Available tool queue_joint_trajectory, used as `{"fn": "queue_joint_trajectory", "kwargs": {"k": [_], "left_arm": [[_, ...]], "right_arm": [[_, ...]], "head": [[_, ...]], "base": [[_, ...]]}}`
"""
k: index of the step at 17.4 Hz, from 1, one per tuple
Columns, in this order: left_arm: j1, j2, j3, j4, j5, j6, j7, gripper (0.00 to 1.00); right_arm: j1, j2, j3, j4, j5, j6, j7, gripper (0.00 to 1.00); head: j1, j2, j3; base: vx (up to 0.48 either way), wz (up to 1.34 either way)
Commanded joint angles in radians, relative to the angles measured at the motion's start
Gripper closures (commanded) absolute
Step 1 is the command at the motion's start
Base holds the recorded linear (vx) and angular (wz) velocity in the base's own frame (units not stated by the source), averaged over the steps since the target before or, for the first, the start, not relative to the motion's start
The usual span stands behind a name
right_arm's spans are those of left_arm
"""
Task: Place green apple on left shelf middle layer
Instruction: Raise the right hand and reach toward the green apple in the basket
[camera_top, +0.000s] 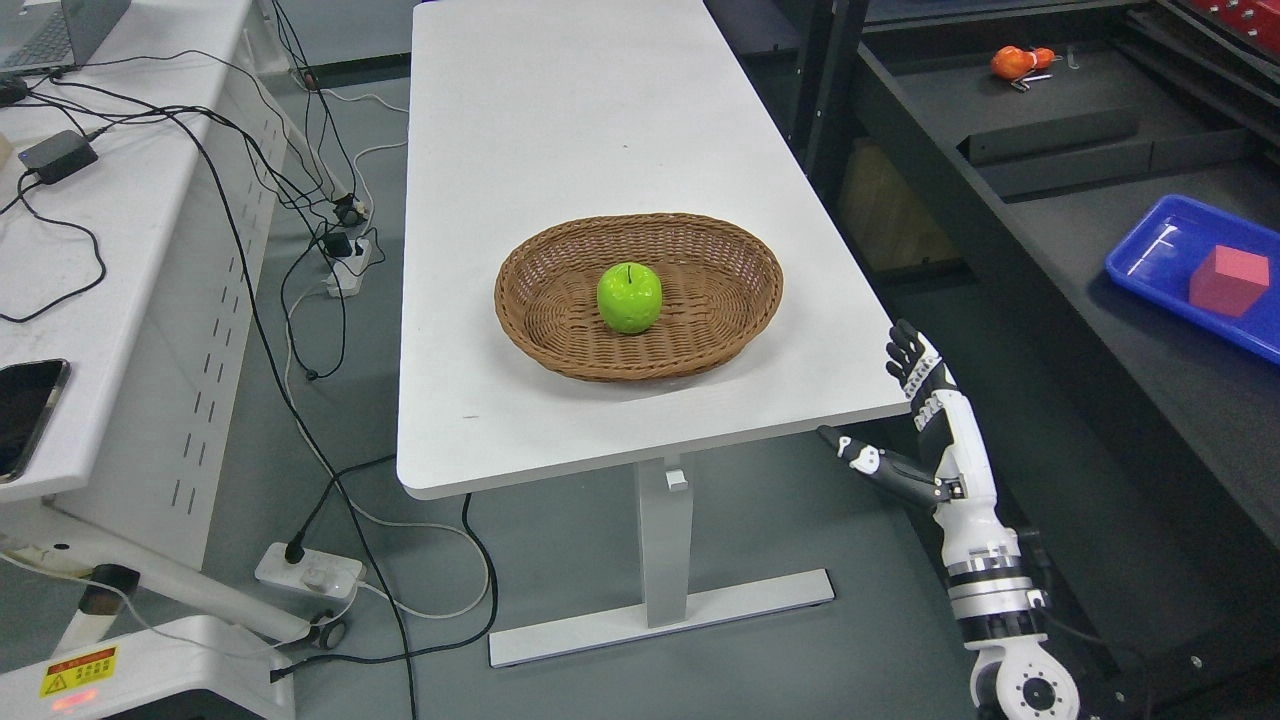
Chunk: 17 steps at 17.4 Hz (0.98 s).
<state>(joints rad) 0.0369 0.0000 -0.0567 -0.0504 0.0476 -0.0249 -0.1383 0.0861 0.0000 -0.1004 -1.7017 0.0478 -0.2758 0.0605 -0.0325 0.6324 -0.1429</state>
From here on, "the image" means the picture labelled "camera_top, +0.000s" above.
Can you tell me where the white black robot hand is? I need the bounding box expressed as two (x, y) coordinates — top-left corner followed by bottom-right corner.
(818, 320), (1021, 571)

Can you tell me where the green apple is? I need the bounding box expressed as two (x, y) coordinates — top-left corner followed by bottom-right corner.
(596, 263), (663, 334)

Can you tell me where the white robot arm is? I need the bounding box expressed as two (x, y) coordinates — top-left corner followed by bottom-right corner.
(947, 544), (1080, 719)

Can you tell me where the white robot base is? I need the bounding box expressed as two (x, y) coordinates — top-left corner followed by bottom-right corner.
(1, 615), (296, 719)

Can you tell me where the black shelf unit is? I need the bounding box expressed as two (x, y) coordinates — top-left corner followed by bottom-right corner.
(782, 1), (1277, 714)

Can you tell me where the blue plastic tray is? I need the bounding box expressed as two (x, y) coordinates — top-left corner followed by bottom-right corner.
(1105, 193), (1279, 363)

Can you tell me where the brown wicker basket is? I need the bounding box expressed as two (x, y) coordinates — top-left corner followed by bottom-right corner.
(494, 213), (785, 382)

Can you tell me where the red cube block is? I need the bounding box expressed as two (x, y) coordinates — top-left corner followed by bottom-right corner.
(1188, 243), (1271, 318)

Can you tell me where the orange toy object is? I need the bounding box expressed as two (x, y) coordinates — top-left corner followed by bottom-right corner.
(989, 45), (1057, 82)

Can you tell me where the white table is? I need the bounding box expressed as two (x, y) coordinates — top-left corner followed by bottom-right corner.
(397, 1), (906, 667)

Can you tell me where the white power strip near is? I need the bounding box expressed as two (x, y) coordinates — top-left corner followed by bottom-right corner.
(253, 542), (366, 602)

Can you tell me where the white power strip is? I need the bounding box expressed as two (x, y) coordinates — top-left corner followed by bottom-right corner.
(325, 236), (372, 299)
(253, 542), (366, 602)

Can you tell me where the white power strip far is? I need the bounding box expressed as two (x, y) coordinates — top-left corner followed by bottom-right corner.
(325, 236), (372, 299)

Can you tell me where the white side desk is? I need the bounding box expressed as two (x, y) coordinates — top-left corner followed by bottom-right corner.
(3, 1), (308, 641)

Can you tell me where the black smartphone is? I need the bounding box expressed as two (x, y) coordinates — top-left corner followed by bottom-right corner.
(1, 357), (70, 484)

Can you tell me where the black power adapter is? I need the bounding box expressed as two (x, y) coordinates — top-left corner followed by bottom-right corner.
(18, 129), (99, 184)

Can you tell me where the grey laptop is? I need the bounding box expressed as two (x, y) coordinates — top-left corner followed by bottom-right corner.
(1, 1), (131, 76)

